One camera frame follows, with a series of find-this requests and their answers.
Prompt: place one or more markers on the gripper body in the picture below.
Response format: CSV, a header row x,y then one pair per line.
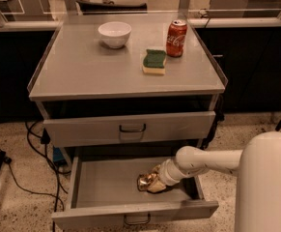
x,y
165,174

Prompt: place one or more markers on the orange gold soda can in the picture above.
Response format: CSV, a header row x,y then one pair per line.
x,y
145,181

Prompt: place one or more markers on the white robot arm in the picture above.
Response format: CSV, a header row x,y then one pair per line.
x,y
258,171

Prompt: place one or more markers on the open grey middle drawer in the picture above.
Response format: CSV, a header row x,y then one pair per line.
x,y
105,192

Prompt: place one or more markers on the closed grey top drawer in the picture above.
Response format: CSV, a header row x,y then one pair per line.
x,y
129,129

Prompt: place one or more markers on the grey drawer cabinet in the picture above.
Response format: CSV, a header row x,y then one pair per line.
x,y
82,77

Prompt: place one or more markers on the red cola can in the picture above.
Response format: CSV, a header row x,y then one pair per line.
x,y
176,37

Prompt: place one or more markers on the green yellow sponge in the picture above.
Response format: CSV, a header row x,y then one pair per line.
x,y
154,61

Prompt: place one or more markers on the white ceramic bowl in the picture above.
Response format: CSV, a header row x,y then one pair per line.
x,y
114,34

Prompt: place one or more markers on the clear acrylic barrier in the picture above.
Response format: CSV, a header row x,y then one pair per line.
x,y
198,13

